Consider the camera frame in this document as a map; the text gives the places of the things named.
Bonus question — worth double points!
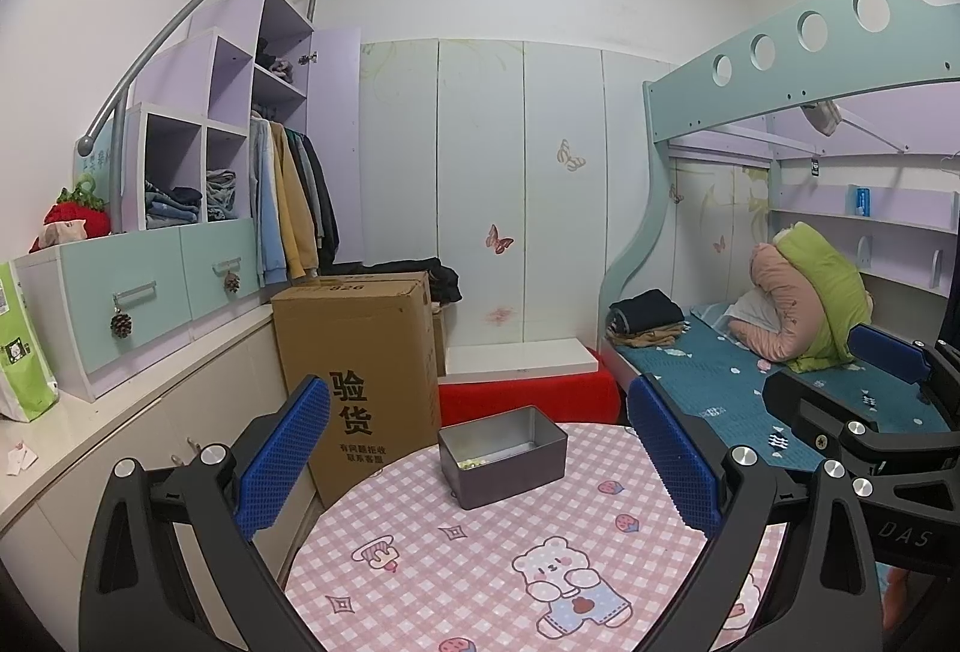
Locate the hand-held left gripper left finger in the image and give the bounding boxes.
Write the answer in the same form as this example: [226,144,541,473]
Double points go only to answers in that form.
[79,373,335,652]

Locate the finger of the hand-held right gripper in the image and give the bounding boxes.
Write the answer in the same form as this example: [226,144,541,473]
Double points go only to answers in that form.
[761,369,960,495]
[847,322,960,398]

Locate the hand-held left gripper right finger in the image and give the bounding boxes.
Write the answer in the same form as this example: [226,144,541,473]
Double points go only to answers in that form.
[626,376,905,652]

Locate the dark grey metal tin box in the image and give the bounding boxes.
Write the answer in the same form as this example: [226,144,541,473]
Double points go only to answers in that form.
[437,405,569,511]

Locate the blue patterned bed sheet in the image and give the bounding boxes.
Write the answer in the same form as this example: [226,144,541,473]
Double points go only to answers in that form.
[611,303,960,473]

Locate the pink green quilt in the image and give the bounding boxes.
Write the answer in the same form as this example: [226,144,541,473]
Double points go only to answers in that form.
[750,220,875,374]

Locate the tan folded clothes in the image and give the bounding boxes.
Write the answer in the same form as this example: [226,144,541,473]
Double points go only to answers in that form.
[611,322,687,349]

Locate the large cardboard box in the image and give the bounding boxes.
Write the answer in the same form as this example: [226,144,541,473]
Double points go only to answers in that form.
[270,271,443,510]

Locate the low white cabinet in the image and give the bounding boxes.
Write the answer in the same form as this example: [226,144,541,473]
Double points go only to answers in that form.
[0,303,323,623]

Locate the dark folded clothes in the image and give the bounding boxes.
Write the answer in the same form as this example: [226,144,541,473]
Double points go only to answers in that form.
[607,288,687,334]

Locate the red stool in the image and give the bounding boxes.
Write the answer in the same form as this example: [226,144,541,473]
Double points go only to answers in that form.
[437,346,623,432]

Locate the white board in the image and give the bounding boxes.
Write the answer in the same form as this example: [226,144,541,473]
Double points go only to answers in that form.
[446,337,601,377]

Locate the narrow teal drawer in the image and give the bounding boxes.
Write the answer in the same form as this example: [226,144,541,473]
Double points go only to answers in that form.
[180,218,260,323]

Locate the pink checked cartoon tablecloth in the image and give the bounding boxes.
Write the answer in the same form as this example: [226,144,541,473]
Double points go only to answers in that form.
[283,423,788,652]

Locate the black clothes pile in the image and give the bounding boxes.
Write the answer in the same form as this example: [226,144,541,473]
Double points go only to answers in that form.
[334,256,464,306]

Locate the grey clip lamp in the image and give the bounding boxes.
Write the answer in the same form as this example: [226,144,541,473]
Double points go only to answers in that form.
[802,100,842,137]

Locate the mustard hanging jacket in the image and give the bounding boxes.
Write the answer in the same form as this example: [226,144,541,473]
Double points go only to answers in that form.
[270,122,320,282]

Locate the wide teal drawer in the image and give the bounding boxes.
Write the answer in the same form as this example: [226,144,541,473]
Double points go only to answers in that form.
[60,239,188,390]

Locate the light blue hanging shirt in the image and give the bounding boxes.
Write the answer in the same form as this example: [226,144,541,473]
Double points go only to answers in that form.
[251,119,290,285]

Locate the dark hanging jacket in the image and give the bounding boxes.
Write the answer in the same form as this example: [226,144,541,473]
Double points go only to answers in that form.
[289,130,340,270]

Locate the grey blue folded jeans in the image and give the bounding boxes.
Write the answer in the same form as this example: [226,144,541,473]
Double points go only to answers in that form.
[204,169,239,222]

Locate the dark blue folded jeans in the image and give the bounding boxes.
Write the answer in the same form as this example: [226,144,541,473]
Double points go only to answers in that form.
[145,179,203,229]

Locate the green white bag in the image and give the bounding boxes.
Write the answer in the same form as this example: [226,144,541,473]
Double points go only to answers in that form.
[0,260,59,424]

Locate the red strawberry plush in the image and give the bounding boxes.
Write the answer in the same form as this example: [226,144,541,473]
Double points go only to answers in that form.
[30,183,112,252]

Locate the white wardrobe doors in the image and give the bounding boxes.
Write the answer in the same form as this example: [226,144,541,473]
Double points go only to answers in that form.
[360,38,676,353]

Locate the clothes on cabinet shelf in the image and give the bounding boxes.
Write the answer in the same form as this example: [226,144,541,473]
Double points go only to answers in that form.
[255,40,297,79]

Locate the lilac cube shelf cabinet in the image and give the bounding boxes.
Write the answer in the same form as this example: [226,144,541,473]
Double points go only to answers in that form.
[15,0,362,402]

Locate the grey metal handrail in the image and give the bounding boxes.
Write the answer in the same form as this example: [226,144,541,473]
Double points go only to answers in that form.
[79,0,327,233]

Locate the lilac bed wall shelf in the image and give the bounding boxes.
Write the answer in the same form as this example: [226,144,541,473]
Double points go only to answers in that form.
[769,202,960,300]

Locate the teal bunk bed frame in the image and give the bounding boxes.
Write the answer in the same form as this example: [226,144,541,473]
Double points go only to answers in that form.
[600,0,960,398]

